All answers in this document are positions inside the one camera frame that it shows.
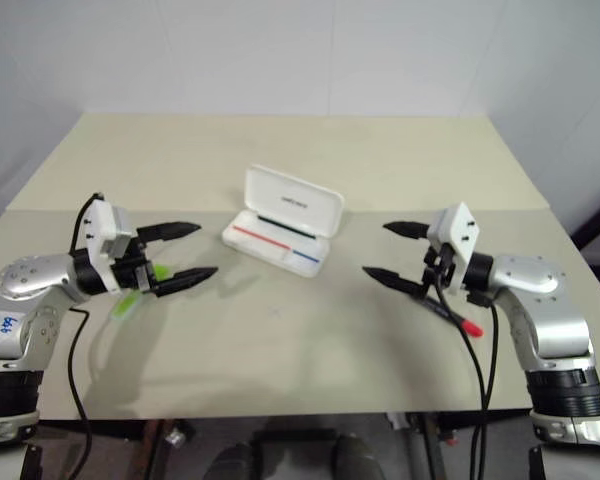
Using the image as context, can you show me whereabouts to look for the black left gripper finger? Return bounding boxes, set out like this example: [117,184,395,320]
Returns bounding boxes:
[138,221,202,245]
[152,267,219,300]

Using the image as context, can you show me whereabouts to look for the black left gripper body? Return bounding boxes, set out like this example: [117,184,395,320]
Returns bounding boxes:
[110,233,161,297]

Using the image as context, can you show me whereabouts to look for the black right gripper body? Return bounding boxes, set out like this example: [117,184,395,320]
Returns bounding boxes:
[421,241,462,302]

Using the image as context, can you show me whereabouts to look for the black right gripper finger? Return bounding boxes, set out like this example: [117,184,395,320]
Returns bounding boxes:
[361,265,429,299]
[382,220,431,242]

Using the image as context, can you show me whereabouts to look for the white open pencil case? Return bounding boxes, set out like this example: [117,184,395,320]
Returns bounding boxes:
[221,164,345,279]

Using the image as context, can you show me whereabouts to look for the green highlighter pen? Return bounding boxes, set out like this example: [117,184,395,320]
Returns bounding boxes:
[110,264,174,321]

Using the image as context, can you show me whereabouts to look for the black pen with red cap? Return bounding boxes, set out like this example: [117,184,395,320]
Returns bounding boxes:
[417,294,483,340]

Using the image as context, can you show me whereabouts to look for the black diagonal bar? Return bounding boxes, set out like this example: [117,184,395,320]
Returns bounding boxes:
[569,183,600,251]

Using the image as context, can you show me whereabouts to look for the grey metal table leg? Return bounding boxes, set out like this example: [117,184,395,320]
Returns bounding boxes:
[403,413,447,480]

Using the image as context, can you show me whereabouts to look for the dark rounded shape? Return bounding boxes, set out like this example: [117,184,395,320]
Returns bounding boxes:
[332,433,386,480]

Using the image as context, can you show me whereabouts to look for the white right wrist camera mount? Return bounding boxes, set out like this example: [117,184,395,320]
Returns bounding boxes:
[426,201,479,292]

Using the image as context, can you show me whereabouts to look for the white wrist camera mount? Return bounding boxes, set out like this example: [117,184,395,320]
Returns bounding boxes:
[426,201,479,292]
[82,199,136,294]

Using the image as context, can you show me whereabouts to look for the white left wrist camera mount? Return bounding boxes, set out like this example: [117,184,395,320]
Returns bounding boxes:
[82,199,136,294]

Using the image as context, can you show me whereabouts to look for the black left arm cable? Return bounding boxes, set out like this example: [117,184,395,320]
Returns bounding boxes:
[67,191,106,480]

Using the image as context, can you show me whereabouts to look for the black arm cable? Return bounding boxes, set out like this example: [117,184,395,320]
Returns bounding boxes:
[427,279,501,480]
[67,191,106,480]

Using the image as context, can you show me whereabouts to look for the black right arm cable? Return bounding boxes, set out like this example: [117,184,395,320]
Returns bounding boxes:
[427,279,501,480]

